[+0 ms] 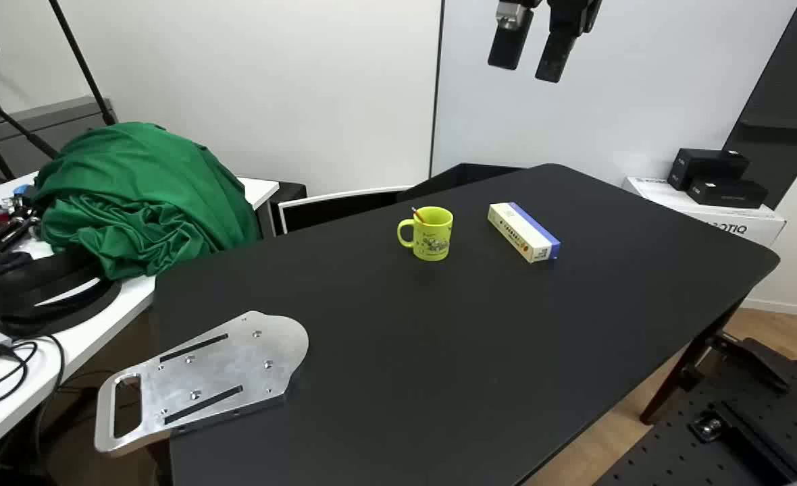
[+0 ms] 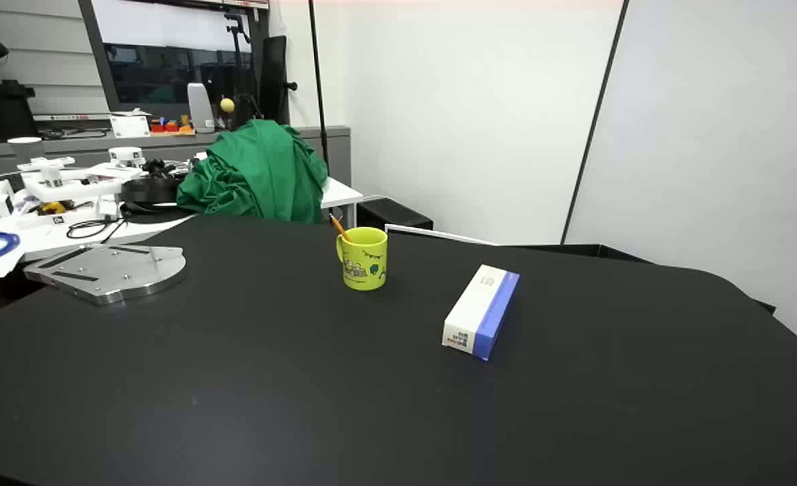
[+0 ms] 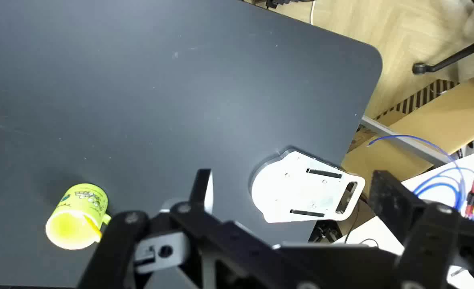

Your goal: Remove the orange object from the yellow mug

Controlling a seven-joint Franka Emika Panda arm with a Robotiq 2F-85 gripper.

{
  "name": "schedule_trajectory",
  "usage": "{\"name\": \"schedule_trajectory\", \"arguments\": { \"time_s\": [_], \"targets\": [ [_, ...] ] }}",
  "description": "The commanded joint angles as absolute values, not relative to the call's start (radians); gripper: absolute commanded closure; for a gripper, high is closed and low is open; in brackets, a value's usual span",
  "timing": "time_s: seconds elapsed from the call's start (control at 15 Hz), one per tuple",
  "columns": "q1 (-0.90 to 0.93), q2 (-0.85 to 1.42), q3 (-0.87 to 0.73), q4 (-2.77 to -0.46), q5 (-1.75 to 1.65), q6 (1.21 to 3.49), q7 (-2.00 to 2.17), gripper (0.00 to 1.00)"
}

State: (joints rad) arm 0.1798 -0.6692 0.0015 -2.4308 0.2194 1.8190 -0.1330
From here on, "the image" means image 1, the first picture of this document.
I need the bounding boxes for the white cardboard box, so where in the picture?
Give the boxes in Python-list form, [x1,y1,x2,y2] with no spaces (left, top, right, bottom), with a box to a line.
[623,172,790,249]

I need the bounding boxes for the black optical breadboard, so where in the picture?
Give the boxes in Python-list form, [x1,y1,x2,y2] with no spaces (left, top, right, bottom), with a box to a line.
[595,334,797,486]

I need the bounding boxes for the black flat device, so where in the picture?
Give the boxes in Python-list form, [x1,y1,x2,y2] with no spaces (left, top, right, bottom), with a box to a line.
[687,176,769,210]

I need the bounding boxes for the black table leg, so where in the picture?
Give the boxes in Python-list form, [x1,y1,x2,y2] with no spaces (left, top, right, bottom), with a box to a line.
[638,304,744,427]

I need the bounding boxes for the green cloth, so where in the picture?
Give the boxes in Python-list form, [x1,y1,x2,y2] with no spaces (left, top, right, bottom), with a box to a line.
[29,119,264,283]

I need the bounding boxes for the black coiled strap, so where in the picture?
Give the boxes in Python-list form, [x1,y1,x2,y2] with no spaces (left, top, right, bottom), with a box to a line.
[0,252,128,340]

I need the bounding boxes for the silver metal plate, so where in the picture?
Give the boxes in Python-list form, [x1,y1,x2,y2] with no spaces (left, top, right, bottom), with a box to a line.
[92,307,311,456]

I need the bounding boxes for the black square device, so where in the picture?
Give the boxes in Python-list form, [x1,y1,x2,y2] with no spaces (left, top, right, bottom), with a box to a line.
[667,146,750,192]

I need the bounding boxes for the white blue rectangular box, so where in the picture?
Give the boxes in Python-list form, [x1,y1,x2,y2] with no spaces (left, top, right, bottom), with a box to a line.
[486,200,565,267]

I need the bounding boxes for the black cable loops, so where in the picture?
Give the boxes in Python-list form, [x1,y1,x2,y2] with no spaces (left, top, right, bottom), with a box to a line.
[0,331,67,412]

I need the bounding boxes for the black wall panel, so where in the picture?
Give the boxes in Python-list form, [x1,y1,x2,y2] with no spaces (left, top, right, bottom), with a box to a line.
[722,0,797,210]

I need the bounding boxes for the black stand pole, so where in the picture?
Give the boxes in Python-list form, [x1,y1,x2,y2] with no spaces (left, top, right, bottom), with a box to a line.
[47,0,120,128]

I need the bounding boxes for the white side table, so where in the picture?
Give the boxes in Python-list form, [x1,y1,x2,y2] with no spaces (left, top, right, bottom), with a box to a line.
[0,172,284,469]

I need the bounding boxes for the yellow green mug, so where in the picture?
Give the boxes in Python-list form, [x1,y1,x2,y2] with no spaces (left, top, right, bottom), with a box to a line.
[394,203,457,264]

